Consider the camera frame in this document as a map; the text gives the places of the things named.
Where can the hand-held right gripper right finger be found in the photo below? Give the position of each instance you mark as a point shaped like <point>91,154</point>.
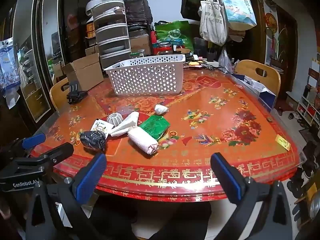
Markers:
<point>227,182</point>

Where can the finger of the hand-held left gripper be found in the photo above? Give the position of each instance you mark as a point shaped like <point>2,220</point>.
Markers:
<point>60,153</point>
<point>33,140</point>

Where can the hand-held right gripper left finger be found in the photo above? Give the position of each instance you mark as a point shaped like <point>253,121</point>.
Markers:
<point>90,177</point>

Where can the dark patterned pouch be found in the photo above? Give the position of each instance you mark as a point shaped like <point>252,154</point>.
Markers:
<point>92,140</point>

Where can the white cloth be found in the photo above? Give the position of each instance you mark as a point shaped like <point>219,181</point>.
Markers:
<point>125,126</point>

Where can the white ribbed pumpkin-shaped toy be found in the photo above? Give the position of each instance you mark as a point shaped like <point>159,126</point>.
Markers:
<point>115,120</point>

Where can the green foil packet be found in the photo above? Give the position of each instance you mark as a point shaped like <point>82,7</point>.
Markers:
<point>155,127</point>

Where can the white perforated plastic basket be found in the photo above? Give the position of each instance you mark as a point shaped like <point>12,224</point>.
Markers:
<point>145,77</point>

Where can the cartoon print card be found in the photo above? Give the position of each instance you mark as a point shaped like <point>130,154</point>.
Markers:
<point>98,127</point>

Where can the wooden chair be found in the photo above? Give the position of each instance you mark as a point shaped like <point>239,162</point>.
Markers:
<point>56,97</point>
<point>270,77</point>

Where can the black glove-like object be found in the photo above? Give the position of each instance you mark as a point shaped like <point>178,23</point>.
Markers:
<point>75,93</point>

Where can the yellow card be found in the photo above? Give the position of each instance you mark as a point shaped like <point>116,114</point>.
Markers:
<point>282,142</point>

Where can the blue and white hanging bag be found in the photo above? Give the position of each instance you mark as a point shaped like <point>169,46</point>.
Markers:
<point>7,65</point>

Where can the open cardboard box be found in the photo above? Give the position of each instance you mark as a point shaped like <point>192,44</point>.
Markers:
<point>85,72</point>

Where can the dark mirror-door cabinet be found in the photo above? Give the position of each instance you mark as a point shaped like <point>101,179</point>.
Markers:
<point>27,55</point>

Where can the blue and white box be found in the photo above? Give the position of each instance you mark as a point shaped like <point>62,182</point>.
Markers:
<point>265,97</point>

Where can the small clear plastic wrapper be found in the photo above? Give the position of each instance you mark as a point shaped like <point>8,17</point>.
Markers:
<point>161,109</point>

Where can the cluttered storage shelf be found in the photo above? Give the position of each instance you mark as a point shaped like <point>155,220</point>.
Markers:
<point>310,100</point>

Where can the white plastic bag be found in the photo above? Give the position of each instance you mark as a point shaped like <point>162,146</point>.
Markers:
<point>225,60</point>

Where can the orange cardboard box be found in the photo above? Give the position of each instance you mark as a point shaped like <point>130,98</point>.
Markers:
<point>90,30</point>

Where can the brown cardboard box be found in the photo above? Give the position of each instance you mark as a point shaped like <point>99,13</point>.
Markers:
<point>140,43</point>

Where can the red lid jar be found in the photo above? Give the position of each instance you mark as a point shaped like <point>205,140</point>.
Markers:
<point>163,47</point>

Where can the green shopping bag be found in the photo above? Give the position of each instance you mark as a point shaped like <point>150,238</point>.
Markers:
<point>180,37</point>

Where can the beige canvas tote bag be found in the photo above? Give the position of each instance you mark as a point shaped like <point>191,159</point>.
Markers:
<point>212,22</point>

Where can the black plastic bag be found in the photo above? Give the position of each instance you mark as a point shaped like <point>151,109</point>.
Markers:
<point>137,10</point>

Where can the round red door ornament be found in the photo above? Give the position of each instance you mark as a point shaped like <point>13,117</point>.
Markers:
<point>271,21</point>

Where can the blue printed tote bag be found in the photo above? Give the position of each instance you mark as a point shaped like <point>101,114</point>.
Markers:
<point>237,12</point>

